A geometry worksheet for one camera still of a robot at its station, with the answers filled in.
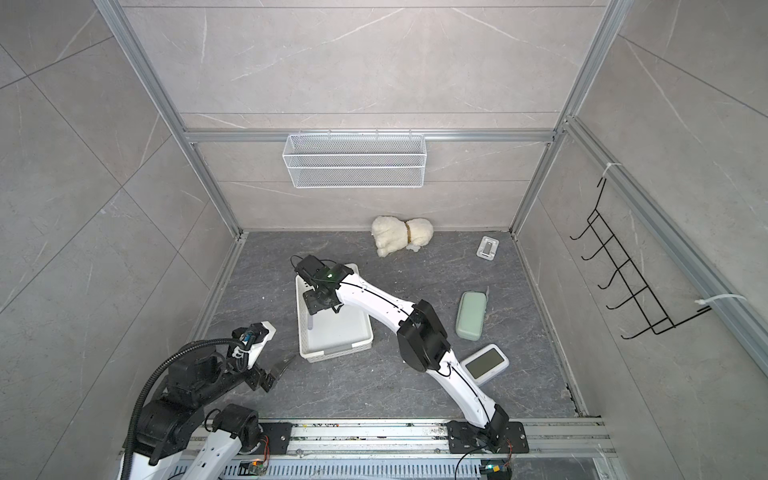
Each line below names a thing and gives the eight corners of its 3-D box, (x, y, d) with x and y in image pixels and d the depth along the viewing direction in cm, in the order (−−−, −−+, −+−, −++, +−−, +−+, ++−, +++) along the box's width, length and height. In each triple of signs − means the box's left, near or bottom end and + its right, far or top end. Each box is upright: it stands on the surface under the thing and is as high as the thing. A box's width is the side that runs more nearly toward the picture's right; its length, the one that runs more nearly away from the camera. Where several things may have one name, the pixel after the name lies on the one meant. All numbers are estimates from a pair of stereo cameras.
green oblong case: (452, 336, 94) (454, 331, 90) (460, 293, 104) (462, 287, 101) (478, 344, 92) (481, 339, 89) (484, 300, 102) (487, 294, 99)
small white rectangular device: (474, 256, 115) (476, 252, 113) (479, 238, 121) (481, 234, 119) (494, 261, 113) (496, 257, 111) (498, 243, 119) (500, 239, 118)
